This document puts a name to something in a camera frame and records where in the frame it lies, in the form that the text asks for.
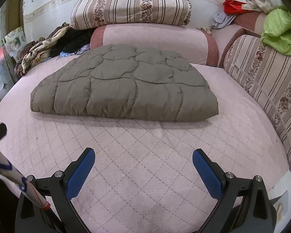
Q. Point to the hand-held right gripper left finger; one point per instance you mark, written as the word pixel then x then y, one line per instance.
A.
pixel 78 172

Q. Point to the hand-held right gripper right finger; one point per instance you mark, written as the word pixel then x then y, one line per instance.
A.
pixel 208 174

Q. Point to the grey-green puffer jacket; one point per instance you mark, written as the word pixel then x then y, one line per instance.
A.
pixel 126 87

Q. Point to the pink quilted bed cover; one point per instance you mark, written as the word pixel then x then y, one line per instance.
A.
pixel 145 150

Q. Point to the striped floral side cushion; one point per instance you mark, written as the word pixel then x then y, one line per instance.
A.
pixel 269 82

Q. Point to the brown cream patterned blanket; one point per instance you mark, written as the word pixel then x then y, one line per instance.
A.
pixel 36 53

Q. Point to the patterned glass door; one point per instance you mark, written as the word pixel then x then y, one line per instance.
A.
pixel 1 68

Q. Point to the black cloth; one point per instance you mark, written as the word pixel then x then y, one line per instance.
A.
pixel 75 41

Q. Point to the pink bolster cushion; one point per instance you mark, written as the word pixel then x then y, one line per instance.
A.
pixel 160 38

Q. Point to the grey-blue cloth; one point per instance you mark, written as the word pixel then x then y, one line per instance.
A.
pixel 220 20

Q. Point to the pink backrest cushion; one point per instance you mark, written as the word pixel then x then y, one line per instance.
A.
pixel 247 24

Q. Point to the lime green cloth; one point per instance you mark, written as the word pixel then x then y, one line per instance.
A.
pixel 281 31

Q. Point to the red cloth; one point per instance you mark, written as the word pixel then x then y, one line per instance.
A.
pixel 234 6

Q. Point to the striped floral pillow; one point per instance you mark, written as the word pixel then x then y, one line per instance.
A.
pixel 131 4

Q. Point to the cream white cloth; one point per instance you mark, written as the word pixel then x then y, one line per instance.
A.
pixel 262 1

